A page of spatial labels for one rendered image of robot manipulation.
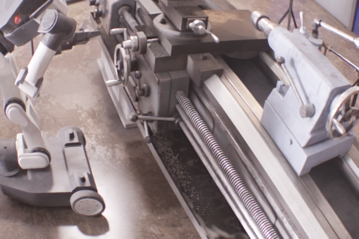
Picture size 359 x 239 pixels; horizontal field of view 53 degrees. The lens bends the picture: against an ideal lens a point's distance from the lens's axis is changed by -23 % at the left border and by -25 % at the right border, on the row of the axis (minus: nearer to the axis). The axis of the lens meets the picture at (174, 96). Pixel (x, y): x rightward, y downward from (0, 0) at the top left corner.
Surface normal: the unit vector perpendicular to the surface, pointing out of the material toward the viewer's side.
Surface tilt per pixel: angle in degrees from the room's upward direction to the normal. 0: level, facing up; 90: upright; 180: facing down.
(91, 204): 90
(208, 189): 0
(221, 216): 0
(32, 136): 90
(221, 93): 36
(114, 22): 90
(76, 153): 0
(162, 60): 90
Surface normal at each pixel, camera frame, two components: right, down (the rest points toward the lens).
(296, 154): -0.93, 0.15
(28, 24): 0.29, 0.87
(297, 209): -0.47, -0.57
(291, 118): -0.77, -0.26
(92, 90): 0.09, -0.81
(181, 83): 0.36, 0.57
